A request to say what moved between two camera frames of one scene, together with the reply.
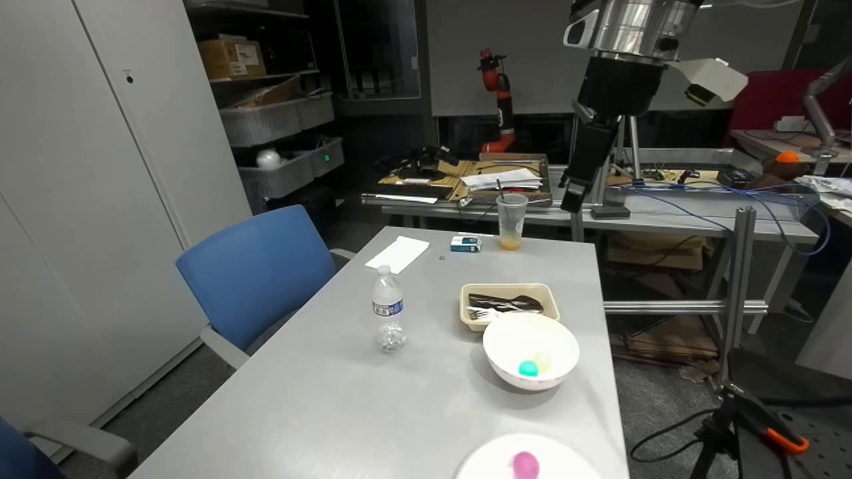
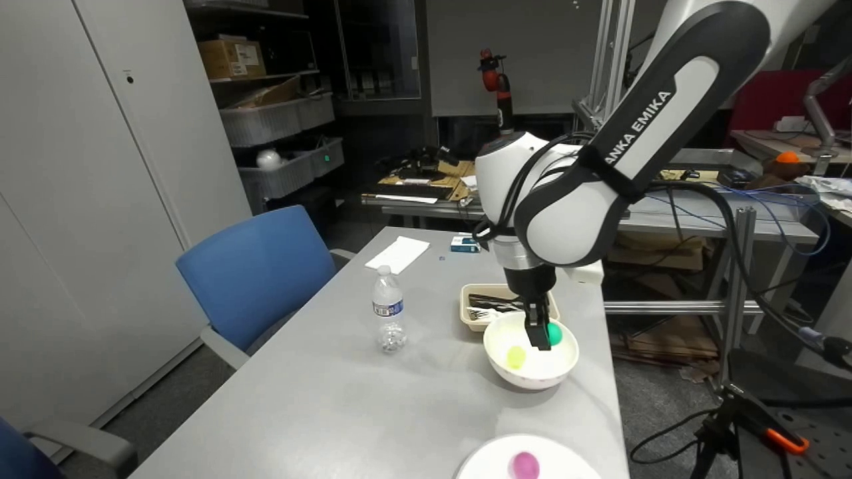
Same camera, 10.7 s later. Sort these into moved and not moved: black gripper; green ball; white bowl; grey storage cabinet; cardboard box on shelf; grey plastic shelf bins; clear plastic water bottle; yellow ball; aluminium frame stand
Moved: black gripper; green ball; yellow ball
Not moved: aluminium frame stand; clear plastic water bottle; white bowl; grey storage cabinet; cardboard box on shelf; grey plastic shelf bins
